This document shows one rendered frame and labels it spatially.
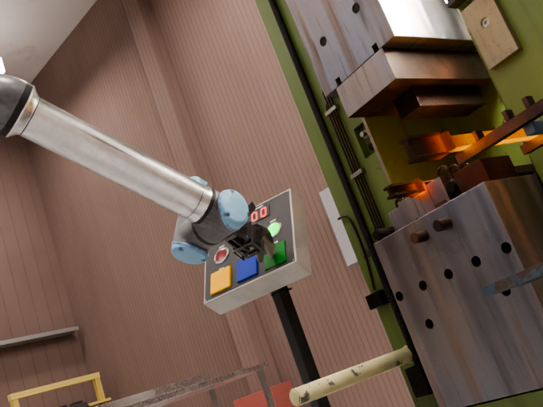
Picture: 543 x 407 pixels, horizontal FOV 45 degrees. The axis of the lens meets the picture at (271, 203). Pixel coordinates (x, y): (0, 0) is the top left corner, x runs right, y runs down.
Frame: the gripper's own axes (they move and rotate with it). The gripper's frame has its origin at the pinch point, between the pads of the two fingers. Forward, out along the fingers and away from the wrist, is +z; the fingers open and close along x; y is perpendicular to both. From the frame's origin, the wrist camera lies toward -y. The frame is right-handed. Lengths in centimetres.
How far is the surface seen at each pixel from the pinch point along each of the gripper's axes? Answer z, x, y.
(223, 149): 304, -269, -461
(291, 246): 1.6, 5.7, 0.6
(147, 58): 218, -326, -598
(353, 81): -17, 42, -27
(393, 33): -25, 58, -26
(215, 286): 0.9, -21.7, 2.5
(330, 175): 13.3, 15.2, -30.3
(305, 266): 6.4, 7.1, 5.3
